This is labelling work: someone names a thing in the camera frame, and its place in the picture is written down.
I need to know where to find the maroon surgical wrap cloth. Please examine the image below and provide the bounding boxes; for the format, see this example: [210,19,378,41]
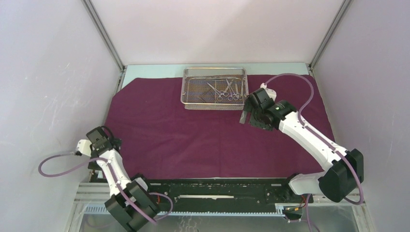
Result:
[105,78,321,179]

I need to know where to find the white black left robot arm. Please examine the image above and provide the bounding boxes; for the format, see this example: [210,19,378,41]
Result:
[86,138,159,232]

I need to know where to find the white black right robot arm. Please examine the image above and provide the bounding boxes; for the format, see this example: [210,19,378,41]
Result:
[240,94,365,205]

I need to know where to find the steel surgical scissors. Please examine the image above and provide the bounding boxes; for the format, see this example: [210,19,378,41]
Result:
[207,83,224,102]

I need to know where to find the steel forceps right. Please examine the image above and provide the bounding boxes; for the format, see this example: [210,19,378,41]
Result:
[235,84,241,100]

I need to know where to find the steel forceps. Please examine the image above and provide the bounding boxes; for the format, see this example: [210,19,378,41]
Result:
[235,84,241,100]
[225,78,234,101]

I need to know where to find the steel forceps left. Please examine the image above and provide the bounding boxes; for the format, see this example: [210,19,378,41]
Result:
[225,78,234,101]

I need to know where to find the steel instrument tray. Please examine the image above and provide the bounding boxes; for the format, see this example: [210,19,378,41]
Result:
[180,67,249,110]

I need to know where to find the steel tweezers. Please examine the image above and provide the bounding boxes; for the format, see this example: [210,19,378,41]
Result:
[199,89,215,103]

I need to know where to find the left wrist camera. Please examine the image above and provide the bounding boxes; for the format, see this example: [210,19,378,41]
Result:
[74,126,114,157]

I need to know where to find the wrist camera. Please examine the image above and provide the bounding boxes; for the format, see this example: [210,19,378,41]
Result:
[74,126,114,157]
[249,83,277,110]

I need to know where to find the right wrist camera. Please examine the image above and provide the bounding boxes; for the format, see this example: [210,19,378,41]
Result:
[249,83,277,110]

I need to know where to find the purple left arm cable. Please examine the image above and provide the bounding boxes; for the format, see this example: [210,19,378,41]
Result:
[38,153,174,225]

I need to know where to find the aluminium frame rail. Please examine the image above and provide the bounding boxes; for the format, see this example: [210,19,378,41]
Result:
[74,183,350,205]

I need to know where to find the grey cable duct strip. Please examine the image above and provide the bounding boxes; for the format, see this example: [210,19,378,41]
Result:
[84,204,284,217]

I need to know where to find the left corner aluminium post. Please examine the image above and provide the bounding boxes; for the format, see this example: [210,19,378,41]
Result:
[81,0,125,72]

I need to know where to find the corner aluminium post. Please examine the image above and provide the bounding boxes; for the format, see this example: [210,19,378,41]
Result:
[81,0,125,72]
[309,0,353,71]

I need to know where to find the right corner aluminium post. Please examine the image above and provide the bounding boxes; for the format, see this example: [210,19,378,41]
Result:
[309,0,353,71]

